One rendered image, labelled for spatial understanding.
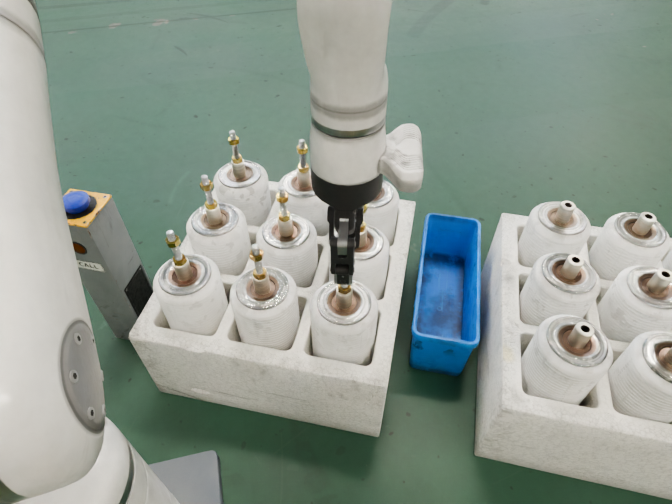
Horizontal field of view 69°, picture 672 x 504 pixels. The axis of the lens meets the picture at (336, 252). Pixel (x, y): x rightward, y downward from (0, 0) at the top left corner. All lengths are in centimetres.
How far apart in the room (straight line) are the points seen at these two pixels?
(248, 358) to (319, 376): 11
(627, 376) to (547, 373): 10
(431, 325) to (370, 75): 64
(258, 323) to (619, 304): 52
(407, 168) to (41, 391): 34
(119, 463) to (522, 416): 53
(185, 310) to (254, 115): 90
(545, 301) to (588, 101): 106
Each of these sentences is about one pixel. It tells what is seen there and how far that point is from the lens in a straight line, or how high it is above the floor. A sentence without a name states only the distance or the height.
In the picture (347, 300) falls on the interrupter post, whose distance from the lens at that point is 66.
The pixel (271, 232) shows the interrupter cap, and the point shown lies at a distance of 77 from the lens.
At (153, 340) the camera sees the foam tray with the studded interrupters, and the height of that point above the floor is 18.
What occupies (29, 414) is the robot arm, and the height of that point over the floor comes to 61.
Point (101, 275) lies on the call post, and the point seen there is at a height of 20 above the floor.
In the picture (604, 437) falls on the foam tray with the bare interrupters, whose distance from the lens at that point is 77.
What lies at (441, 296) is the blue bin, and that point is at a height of 0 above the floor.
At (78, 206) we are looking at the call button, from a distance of 79.
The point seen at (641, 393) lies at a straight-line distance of 76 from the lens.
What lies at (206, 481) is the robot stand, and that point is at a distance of 54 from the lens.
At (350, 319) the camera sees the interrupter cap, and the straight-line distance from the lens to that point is 66.
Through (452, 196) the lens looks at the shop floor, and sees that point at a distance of 124.
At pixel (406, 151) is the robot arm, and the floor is 51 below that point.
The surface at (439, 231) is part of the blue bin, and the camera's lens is 103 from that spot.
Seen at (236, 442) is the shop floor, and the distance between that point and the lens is 87.
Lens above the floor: 80
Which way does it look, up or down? 48 degrees down
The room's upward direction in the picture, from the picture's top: straight up
